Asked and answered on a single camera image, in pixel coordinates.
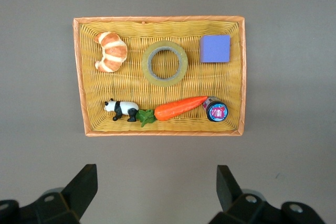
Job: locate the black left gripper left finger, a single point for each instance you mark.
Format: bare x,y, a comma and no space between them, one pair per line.
78,195

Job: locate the toy panda figure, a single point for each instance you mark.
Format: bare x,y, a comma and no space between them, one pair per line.
123,106

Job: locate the small jar with pink label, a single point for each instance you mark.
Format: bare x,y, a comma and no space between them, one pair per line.
217,111

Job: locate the purple foam cube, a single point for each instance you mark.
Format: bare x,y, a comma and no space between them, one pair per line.
214,48

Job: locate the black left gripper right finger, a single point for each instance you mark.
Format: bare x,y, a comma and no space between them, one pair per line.
231,195

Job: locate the orange rimmed yellow wicker basket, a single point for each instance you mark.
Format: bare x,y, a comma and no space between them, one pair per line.
118,87

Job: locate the toy orange carrot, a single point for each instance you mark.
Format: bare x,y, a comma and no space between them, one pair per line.
176,108

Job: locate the clear yellowish tape roll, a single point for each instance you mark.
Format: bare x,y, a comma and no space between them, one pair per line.
165,83

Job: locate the toy croissant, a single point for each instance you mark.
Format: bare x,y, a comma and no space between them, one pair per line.
115,51

